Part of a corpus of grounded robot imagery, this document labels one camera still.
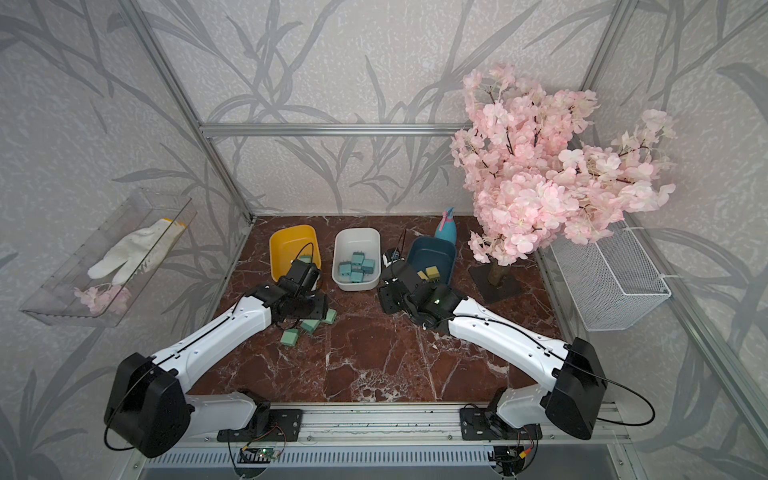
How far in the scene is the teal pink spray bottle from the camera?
992 millimetres

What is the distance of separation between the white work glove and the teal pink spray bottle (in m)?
0.74

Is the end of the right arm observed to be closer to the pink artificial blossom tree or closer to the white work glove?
the pink artificial blossom tree
